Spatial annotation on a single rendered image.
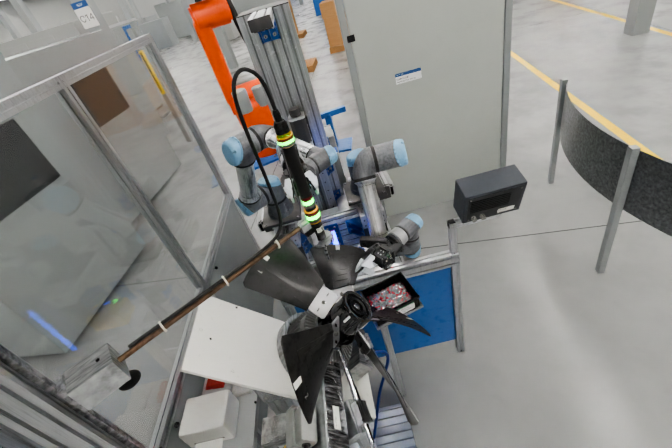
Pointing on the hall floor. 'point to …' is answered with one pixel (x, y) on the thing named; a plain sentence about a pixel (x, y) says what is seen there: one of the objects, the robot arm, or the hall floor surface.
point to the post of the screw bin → (393, 359)
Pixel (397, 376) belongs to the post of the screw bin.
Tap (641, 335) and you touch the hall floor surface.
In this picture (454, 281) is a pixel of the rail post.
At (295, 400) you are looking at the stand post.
